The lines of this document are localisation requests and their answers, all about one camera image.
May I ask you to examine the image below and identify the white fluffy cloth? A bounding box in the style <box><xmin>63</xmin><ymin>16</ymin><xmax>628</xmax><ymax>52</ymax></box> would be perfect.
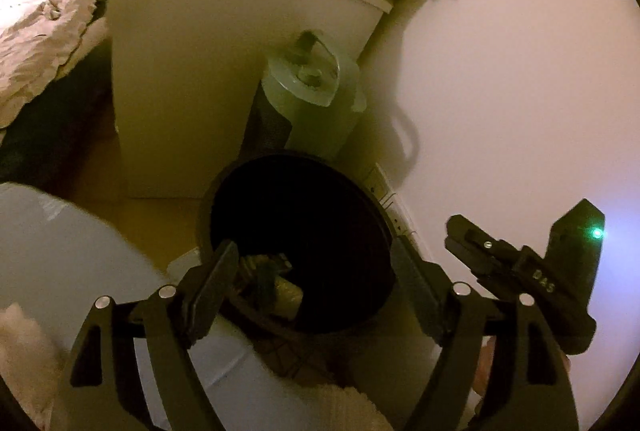
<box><xmin>0</xmin><ymin>303</ymin><xmax>62</xmax><ymax>423</ymax></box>

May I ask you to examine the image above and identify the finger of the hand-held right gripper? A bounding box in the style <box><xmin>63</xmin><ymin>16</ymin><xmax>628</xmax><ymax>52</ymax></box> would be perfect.
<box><xmin>444</xmin><ymin>213</ymin><xmax>523</xmax><ymax>292</ymax></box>

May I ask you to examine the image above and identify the white cabinet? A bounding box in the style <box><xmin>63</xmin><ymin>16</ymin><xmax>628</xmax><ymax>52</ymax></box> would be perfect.
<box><xmin>105</xmin><ymin>0</ymin><xmax>396</xmax><ymax>200</ymax></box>

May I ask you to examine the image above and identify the person's right hand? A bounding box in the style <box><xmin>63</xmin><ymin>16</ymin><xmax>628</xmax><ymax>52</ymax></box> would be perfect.
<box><xmin>474</xmin><ymin>336</ymin><xmax>502</xmax><ymax>398</ymax></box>

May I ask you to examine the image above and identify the black round trash bin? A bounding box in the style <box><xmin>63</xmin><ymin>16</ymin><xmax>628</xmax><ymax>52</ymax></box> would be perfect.
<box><xmin>197</xmin><ymin>151</ymin><xmax>401</xmax><ymax>337</ymax></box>

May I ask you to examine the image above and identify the white towel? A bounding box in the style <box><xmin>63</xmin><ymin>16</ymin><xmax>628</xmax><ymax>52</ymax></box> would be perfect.
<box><xmin>295</xmin><ymin>381</ymin><xmax>396</xmax><ymax>431</ymax></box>

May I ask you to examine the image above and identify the white power strip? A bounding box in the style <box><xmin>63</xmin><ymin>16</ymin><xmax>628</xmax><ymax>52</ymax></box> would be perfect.
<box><xmin>365</xmin><ymin>163</ymin><xmax>419</xmax><ymax>243</ymax></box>

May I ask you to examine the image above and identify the crumpled wrapper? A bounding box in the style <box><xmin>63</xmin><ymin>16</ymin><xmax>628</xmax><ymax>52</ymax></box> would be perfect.
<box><xmin>272</xmin><ymin>276</ymin><xmax>306</xmax><ymax>318</ymax></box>

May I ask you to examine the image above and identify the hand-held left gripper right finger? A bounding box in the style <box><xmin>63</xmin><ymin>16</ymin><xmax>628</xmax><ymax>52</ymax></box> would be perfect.
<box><xmin>390</xmin><ymin>236</ymin><xmax>581</xmax><ymax>431</ymax></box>

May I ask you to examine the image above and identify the white crumpled duvet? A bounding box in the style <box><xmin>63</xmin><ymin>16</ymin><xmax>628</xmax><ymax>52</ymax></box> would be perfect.
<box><xmin>0</xmin><ymin>0</ymin><xmax>111</xmax><ymax>129</ymax></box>

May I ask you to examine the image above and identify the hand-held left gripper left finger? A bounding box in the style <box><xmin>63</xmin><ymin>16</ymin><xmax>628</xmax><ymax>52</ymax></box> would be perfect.
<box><xmin>50</xmin><ymin>240</ymin><xmax>241</xmax><ymax>431</ymax></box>

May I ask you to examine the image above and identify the round blue table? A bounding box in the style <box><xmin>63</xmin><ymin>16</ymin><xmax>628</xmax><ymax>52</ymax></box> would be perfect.
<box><xmin>0</xmin><ymin>183</ymin><xmax>441</xmax><ymax>431</ymax></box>

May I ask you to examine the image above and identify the dark green bed sheet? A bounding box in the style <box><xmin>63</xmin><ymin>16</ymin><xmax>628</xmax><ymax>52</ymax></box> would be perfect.
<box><xmin>0</xmin><ymin>56</ymin><xmax>117</xmax><ymax>192</ymax></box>

